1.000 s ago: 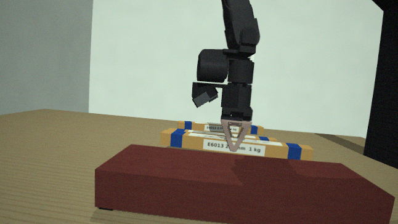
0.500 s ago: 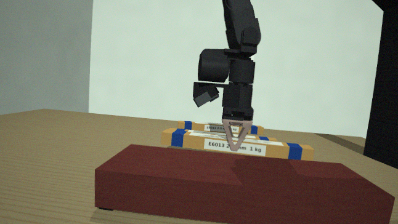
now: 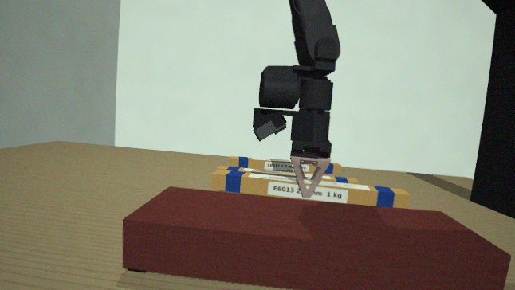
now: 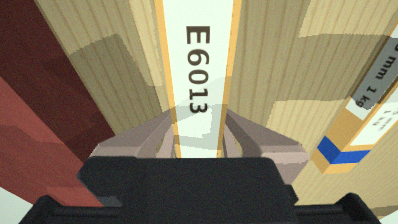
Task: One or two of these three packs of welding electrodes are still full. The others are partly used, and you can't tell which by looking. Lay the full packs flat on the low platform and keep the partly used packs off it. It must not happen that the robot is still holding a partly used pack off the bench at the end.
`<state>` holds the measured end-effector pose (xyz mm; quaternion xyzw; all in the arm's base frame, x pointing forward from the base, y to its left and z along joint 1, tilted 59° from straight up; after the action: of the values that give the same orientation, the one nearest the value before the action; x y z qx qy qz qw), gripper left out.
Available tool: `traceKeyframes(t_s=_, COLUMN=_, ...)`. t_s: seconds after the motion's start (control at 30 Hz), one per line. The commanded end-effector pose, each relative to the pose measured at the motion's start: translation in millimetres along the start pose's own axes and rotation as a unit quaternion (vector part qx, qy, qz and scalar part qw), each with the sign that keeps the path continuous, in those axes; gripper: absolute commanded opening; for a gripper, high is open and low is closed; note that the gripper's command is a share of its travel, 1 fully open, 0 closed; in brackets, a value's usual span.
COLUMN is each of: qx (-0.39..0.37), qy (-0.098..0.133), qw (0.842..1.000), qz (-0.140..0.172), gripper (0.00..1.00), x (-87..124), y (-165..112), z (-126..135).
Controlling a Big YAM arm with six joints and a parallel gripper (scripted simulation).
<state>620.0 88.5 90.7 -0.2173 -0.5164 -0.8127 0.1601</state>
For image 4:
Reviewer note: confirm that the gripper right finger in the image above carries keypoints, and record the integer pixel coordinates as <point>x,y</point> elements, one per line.
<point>258,141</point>

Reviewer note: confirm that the dark red low platform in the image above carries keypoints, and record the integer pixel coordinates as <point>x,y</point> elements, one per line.
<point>49,122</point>

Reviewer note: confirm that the tan pack of welding electrodes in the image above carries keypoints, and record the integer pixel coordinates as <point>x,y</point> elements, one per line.
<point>368,115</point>

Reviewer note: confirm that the tan cardboard pack with blue bands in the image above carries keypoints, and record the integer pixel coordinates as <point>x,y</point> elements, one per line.
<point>198,41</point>

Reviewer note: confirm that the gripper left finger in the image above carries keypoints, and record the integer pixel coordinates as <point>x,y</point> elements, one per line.
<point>141,141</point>

